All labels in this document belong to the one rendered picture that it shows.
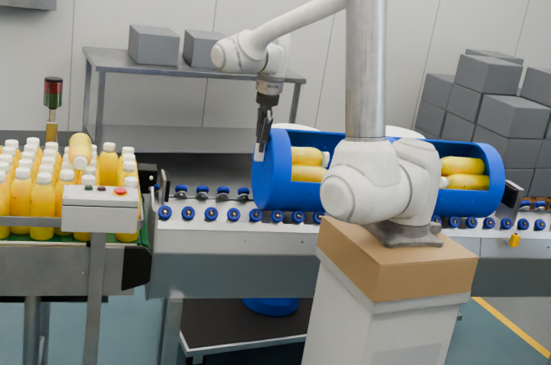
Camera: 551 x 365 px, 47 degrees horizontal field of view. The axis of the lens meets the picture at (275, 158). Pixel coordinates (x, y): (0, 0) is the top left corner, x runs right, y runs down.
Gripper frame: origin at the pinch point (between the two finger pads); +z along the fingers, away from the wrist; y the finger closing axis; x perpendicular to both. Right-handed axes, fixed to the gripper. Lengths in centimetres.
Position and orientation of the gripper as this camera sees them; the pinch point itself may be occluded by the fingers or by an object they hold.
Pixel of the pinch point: (259, 151)
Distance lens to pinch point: 211.6
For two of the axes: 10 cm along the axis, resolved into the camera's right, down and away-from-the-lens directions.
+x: 9.6, 0.6, 2.8
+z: -1.5, 9.4, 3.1
